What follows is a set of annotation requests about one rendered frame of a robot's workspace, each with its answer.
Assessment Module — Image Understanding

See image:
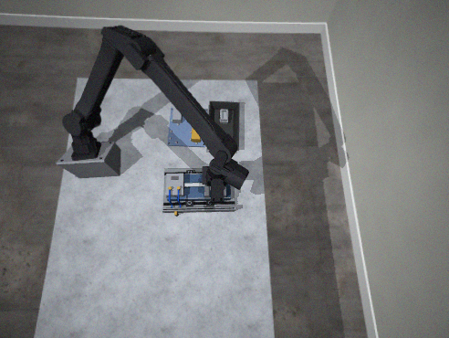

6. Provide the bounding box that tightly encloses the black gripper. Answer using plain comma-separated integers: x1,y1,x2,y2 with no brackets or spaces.
202,166,211,186

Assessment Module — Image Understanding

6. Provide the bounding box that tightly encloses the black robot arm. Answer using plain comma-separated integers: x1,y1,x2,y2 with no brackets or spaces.
62,26,249,204

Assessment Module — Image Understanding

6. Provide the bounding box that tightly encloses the yellow brass block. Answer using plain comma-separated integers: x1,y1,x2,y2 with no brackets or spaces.
192,128,201,143

